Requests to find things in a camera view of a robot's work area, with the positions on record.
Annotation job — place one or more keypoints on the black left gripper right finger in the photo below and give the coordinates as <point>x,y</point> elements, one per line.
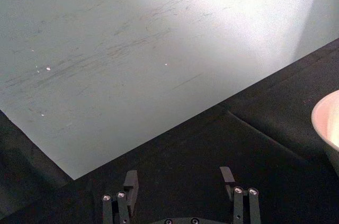
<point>245,205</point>

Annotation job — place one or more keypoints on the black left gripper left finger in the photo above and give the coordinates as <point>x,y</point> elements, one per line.
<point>124,205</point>

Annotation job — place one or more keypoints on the black table cloth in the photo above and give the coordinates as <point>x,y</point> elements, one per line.
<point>201,155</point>

